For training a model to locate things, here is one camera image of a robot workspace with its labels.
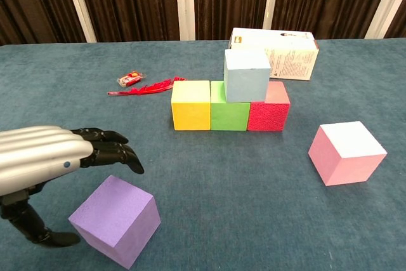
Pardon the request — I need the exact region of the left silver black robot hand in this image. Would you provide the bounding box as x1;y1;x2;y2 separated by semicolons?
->
0;125;145;249

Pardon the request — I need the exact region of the yellow foam cube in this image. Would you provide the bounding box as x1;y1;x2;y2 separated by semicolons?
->
171;80;212;131

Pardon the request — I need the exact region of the light blue foam cube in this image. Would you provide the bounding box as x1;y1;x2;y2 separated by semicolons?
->
223;48;272;103

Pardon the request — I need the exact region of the red foam cube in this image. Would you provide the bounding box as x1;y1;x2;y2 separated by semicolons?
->
246;81;291;132

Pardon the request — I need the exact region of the purple foam cube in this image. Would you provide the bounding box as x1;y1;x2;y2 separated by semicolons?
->
68;175;162;270

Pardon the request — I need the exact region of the red wrapped candy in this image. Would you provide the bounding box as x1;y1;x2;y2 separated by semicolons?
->
116;70;148;88

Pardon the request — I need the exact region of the red feather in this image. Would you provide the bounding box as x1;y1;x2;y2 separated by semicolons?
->
107;76;188;96

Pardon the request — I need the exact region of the blue felt table cloth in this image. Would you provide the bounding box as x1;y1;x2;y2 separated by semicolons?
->
0;38;406;271

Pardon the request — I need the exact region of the green foam cube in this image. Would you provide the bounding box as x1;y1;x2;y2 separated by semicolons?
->
210;81;251;132

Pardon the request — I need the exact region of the white printed cardboard box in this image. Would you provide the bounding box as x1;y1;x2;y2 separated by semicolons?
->
228;27;320;81

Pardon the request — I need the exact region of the pink foam cube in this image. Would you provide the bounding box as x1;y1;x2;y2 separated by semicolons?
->
308;121;388;187

